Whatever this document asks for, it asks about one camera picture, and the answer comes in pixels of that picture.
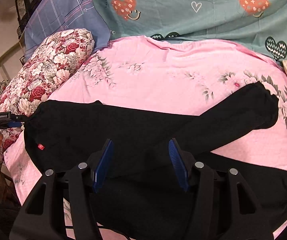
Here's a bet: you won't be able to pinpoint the teal heart print quilt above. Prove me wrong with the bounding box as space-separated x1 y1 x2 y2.
93 0 287 61

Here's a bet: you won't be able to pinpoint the black jogger pants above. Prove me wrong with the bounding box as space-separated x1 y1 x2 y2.
24 82 287 239

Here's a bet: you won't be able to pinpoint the pink floral bed sheet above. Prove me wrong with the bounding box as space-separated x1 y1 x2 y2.
3 35 287 240

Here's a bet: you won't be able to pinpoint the blue plaid pillow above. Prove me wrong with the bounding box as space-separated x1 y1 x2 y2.
24 0 111 59

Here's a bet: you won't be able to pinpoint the red floral bolster pillow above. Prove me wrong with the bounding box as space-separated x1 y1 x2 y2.
0 28 95 153

